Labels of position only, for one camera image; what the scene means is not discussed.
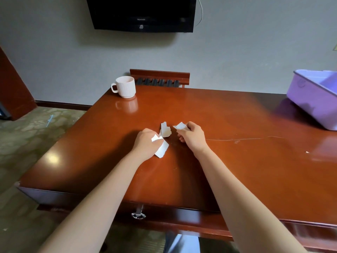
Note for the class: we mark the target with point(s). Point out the purple plastic basket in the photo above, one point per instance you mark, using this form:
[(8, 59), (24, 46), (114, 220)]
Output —
[(316, 100)]

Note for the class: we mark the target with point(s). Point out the brown wooden cabinet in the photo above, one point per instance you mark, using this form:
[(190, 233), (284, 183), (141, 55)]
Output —
[(14, 86)]

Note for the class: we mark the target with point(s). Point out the white paper scraps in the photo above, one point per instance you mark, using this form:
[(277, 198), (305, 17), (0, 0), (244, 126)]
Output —
[(164, 131)]

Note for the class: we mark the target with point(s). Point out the person's left hand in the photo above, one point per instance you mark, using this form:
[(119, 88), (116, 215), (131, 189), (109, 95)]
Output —
[(146, 144)]

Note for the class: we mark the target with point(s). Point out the person's left forearm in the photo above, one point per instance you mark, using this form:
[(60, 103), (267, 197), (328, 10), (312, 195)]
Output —
[(92, 208)]

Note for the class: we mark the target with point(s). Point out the black wall television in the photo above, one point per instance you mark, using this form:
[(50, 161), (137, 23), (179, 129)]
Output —
[(142, 13)]

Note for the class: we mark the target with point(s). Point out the brown wooden desk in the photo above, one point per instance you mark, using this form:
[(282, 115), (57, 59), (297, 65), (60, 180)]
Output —
[(237, 160)]

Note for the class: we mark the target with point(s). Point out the person's right forearm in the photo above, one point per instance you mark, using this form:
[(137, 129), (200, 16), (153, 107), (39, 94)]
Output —
[(250, 208)]

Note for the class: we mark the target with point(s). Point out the person's blue jeans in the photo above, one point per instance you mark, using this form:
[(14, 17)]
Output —
[(181, 243)]

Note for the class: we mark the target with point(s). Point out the person's right hand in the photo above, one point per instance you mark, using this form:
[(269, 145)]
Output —
[(193, 137)]

